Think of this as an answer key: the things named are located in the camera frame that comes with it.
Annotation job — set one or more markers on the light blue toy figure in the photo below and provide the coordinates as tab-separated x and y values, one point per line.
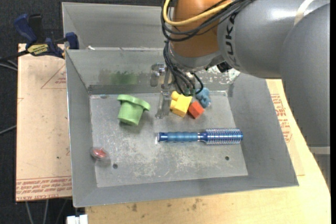
204	96

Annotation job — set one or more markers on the yellow toy block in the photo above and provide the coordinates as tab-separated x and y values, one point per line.
181	105

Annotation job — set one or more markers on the green plastic flanged cup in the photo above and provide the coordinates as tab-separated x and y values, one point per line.
130	111

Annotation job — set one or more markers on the red and clear spinning top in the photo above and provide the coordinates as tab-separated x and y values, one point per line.
99	153

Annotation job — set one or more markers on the blue round hairbrush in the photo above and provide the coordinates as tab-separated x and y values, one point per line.
199	136

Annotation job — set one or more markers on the brown cardboard board, red print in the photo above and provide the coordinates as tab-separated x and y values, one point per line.
42	126

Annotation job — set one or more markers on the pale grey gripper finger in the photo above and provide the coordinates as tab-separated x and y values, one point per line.
166	103
159	108

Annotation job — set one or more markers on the red toy cube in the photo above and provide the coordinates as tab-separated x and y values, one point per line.
195	110

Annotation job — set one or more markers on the black cylinder on white bracket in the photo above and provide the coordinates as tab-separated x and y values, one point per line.
223	66

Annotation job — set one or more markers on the grey metal bin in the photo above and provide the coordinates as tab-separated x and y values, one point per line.
162	165

